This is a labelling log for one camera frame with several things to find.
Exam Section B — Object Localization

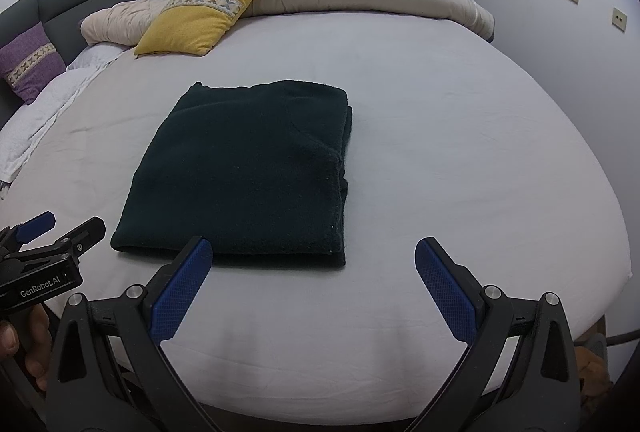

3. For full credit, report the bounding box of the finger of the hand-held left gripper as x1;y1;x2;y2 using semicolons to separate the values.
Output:
52;217;107;262
9;210;57;245

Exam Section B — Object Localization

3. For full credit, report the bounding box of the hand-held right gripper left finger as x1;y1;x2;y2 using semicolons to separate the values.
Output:
44;236;221;432

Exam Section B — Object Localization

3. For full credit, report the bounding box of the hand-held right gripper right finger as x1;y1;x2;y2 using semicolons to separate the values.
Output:
414;236;582;432

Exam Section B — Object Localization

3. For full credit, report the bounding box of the dark green sweater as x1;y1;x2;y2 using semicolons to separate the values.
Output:
110;80;354;269

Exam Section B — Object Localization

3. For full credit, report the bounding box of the person's left hand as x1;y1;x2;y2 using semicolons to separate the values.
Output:
0;303;52;393

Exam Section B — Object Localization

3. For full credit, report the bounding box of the white pillow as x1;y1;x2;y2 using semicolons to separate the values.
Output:
0;44;134;199

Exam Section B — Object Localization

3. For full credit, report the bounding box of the bed with white sheet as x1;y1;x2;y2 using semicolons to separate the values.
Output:
0;6;630;414

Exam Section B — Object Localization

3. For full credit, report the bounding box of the purple patterned pillow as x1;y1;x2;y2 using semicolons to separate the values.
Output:
0;23;68;106

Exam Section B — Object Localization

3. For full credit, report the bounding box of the brown cloth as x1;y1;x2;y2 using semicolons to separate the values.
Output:
574;331;614;395

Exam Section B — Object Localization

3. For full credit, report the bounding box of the yellow patterned pillow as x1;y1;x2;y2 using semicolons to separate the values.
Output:
134;0;274;58

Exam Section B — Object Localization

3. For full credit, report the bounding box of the black cable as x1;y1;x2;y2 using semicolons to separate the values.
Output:
604;328;640;349

